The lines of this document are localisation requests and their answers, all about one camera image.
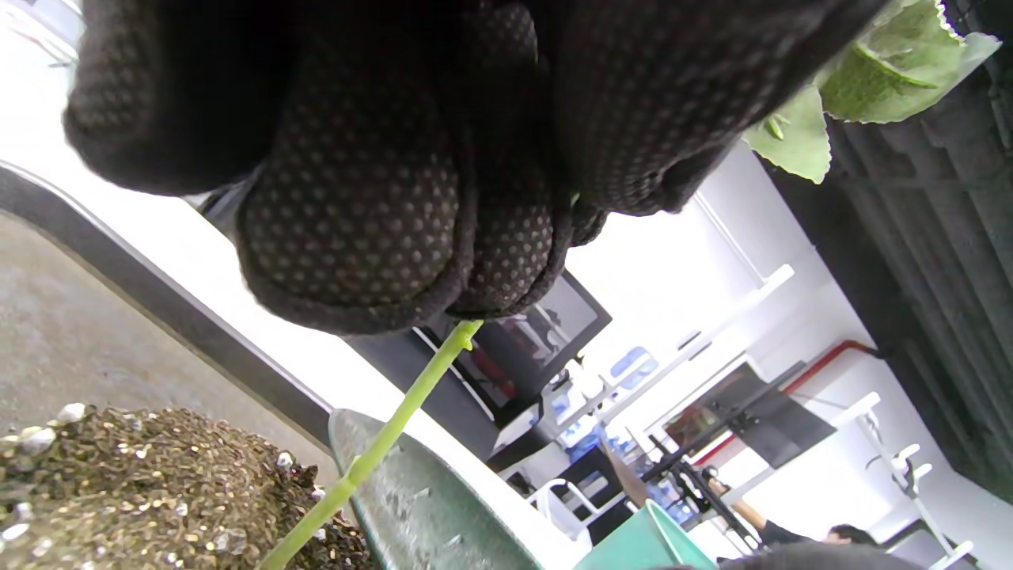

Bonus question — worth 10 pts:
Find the brown potting mix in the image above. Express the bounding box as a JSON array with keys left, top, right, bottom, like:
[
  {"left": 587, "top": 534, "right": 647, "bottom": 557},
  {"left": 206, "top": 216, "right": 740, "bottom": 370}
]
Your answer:
[{"left": 0, "top": 402, "right": 374, "bottom": 570}]

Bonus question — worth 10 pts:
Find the green garden trowel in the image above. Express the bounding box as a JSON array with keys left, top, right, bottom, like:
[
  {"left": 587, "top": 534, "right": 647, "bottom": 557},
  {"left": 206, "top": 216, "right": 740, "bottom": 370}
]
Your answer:
[{"left": 328, "top": 408, "right": 548, "bottom": 570}]

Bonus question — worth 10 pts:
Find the dark brown plastic tray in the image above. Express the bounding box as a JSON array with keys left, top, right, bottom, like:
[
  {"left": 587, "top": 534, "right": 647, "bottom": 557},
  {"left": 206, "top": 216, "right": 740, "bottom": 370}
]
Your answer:
[{"left": 0, "top": 161, "right": 335, "bottom": 476}]

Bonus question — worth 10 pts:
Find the person's left hand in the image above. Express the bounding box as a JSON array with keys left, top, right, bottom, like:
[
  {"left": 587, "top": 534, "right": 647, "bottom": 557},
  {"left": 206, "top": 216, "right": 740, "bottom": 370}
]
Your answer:
[{"left": 63, "top": 0, "right": 891, "bottom": 335}]

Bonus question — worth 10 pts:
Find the teal plastic storage box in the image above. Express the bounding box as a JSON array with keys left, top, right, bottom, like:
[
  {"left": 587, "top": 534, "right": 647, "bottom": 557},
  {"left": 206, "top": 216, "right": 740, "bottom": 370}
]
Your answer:
[{"left": 574, "top": 499, "right": 719, "bottom": 570}]

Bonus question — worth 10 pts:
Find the dark monitor on desk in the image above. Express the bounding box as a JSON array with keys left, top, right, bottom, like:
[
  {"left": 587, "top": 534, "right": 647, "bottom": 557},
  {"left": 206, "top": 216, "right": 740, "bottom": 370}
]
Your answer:
[{"left": 645, "top": 362, "right": 838, "bottom": 484}]

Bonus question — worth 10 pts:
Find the red artificial rose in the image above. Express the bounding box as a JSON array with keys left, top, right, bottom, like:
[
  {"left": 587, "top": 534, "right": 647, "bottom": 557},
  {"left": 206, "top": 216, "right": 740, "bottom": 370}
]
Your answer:
[{"left": 257, "top": 0, "right": 1004, "bottom": 570}]

